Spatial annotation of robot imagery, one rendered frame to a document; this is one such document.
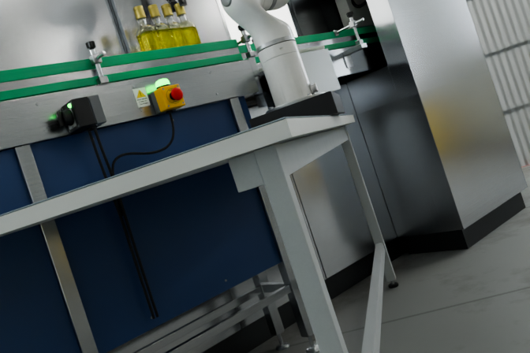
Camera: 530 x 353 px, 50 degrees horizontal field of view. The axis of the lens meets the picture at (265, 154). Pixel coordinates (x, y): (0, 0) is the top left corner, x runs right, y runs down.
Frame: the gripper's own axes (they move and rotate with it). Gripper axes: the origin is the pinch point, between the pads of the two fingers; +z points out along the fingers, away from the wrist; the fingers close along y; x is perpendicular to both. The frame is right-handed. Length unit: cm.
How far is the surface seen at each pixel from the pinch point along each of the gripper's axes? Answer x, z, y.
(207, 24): 20.1, 5.2, -12.1
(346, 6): 108, 5, -10
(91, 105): -57, 36, 24
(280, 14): 63, 4, -13
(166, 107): -34, 40, 22
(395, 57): 97, 40, 16
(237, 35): 33.9, 10.9, -12.6
